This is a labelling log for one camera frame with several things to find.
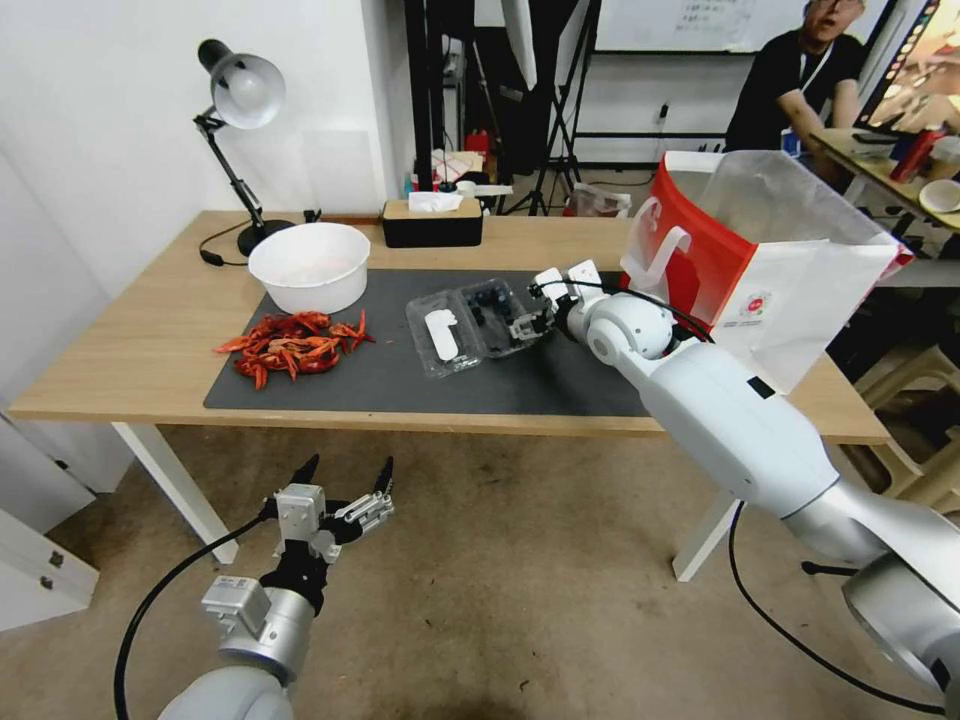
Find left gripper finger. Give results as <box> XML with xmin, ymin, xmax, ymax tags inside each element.
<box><xmin>329</xmin><ymin>455</ymin><xmax>397</xmax><ymax>538</ymax></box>
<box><xmin>257</xmin><ymin>453</ymin><xmax>322</xmax><ymax>526</ymax></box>

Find clear plastic takeout container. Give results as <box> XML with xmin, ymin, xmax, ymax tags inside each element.
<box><xmin>404</xmin><ymin>275</ymin><xmax>558</xmax><ymax>381</ymax></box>

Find clear plastic bag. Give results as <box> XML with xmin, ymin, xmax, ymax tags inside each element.
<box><xmin>568</xmin><ymin>182</ymin><xmax>633</xmax><ymax>220</ymax></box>

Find black tissue box wooden lid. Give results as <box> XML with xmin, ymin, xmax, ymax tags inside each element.
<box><xmin>380</xmin><ymin>197</ymin><xmax>485</xmax><ymax>250</ymax></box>

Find red white takeout bag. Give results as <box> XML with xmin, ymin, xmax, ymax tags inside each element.
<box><xmin>618</xmin><ymin>149</ymin><xmax>918</xmax><ymax>397</ymax></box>

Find dark blueberry heap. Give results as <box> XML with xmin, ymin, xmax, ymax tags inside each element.
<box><xmin>459</xmin><ymin>280</ymin><xmax>526</xmax><ymax>335</ymax></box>

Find dark grey table mat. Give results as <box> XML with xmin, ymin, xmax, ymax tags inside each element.
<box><xmin>203</xmin><ymin>268</ymin><xmax>655</xmax><ymax>419</ymax></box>

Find red crayfish shell pile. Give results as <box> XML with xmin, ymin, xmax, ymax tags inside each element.
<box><xmin>212</xmin><ymin>308</ymin><xmax>378</xmax><ymax>392</ymax></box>

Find white tissue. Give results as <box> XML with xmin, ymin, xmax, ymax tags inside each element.
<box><xmin>406</xmin><ymin>191</ymin><xmax>463</xmax><ymax>217</ymax></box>

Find red box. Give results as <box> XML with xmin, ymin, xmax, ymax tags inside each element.
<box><xmin>464</xmin><ymin>130</ymin><xmax>504</xmax><ymax>181</ymax></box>

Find black tripod stand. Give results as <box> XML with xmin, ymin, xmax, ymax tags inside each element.
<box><xmin>515</xmin><ymin>0</ymin><xmax>603</xmax><ymax>219</ymax></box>

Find white round bowl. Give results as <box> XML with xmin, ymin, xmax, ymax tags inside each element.
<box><xmin>247</xmin><ymin>222</ymin><xmax>373</xmax><ymax>316</ymax></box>

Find wooden table white legs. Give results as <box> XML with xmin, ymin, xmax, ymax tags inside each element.
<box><xmin>5</xmin><ymin>209</ymin><xmax>892</xmax><ymax>585</ymax></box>

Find white softbox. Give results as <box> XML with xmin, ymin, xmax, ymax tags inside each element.
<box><xmin>500</xmin><ymin>0</ymin><xmax>594</xmax><ymax>91</ymax></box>

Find white cabinet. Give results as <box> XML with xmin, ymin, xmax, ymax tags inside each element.
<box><xmin>0</xmin><ymin>408</ymin><xmax>103</xmax><ymax>633</ymax></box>

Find whiteboard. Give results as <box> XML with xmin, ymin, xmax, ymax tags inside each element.
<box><xmin>590</xmin><ymin>0</ymin><xmax>895</xmax><ymax>55</ymax></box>

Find person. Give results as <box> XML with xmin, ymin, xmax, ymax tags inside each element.
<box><xmin>723</xmin><ymin>0</ymin><xmax>869</xmax><ymax>183</ymax></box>

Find wooden side table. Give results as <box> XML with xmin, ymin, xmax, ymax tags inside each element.
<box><xmin>806</xmin><ymin>125</ymin><xmax>960</xmax><ymax>230</ymax></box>

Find black desk lamp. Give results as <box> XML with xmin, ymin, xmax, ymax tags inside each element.
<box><xmin>192</xmin><ymin>38</ymin><xmax>298</xmax><ymax>259</ymax></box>

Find beige plastic stool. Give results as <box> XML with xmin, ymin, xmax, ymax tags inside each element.
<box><xmin>853</xmin><ymin>343</ymin><xmax>960</xmax><ymax>515</ymax></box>

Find red bottle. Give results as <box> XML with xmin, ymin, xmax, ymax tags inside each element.
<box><xmin>890</xmin><ymin>128</ymin><xmax>940</xmax><ymax>183</ymax></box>

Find small white bowl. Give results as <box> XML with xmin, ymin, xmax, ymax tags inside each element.
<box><xmin>918</xmin><ymin>179</ymin><xmax>960</xmax><ymax>216</ymax></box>

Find colourful display screen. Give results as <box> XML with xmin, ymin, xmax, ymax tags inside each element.
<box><xmin>857</xmin><ymin>0</ymin><xmax>960</xmax><ymax>138</ymax></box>

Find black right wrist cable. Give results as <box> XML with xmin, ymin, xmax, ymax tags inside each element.
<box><xmin>558</xmin><ymin>273</ymin><xmax>718</xmax><ymax>346</ymax></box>

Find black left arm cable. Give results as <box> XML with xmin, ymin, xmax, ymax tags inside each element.
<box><xmin>112</xmin><ymin>521</ymin><xmax>280</xmax><ymax>720</ymax></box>

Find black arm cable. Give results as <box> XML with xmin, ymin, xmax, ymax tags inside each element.
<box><xmin>112</xmin><ymin>521</ymin><xmax>280</xmax><ymax>720</ymax></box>
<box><xmin>728</xmin><ymin>500</ymin><xmax>948</xmax><ymax>715</ymax></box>

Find black lamp cable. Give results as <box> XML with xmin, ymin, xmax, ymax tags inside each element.
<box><xmin>197</xmin><ymin>219</ymin><xmax>255</xmax><ymax>268</ymax></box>

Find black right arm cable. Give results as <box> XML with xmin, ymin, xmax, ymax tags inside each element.
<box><xmin>728</xmin><ymin>500</ymin><xmax>948</xmax><ymax>715</ymax></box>

